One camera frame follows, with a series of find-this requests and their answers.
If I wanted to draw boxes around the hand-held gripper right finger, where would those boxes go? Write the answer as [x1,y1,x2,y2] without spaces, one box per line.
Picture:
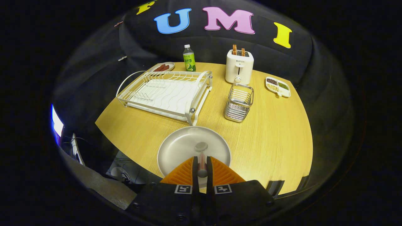
[206,156,277,224]

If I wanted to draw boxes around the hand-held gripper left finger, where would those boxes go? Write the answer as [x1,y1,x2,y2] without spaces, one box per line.
[127,156,201,226]

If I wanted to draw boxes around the pink-handled metal spoon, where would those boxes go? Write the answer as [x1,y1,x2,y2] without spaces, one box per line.
[195,142,209,178]

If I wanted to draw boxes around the grey round plate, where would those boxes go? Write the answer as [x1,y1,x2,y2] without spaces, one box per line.
[157,126,232,189]

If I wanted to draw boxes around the metal wire basket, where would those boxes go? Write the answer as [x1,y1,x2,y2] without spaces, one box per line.
[224,83,254,123]

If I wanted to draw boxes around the white wire dish rack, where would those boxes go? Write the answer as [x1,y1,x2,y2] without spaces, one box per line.
[116,71,213,126]

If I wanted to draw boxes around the white divided bean dish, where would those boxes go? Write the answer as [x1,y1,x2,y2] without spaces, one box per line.
[265,77,291,98]

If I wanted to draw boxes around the small beige plate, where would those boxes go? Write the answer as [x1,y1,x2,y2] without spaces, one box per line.
[148,62,175,73]

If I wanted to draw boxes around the white toaster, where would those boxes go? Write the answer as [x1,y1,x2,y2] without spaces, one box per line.
[225,49,254,86]

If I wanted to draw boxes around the green-label plastic bottle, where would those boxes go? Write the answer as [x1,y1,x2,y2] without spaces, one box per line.
[183,44,197,72]

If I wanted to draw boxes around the black backdrop cloth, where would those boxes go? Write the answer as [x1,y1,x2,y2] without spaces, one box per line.
[52,0,355,192]

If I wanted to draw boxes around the bright screen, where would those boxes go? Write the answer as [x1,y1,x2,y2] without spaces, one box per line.
[51,105,64,137]

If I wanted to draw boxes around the tangle of cables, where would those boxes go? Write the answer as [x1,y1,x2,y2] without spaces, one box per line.
[106,151,151,186]

